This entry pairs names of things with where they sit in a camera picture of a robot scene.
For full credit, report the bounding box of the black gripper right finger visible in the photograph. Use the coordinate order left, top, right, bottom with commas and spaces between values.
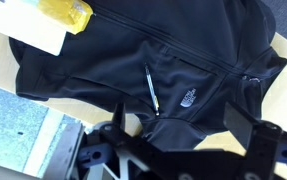
222, 101, 287, 180

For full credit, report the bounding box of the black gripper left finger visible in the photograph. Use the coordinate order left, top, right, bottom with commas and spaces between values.
42, 102, 127, 180

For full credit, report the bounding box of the silver zipper pull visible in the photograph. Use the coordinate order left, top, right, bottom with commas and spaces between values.
241, 74, 262, 84

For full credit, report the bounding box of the black zip-up vest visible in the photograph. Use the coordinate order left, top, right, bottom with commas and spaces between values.
8, 0, 287, 152

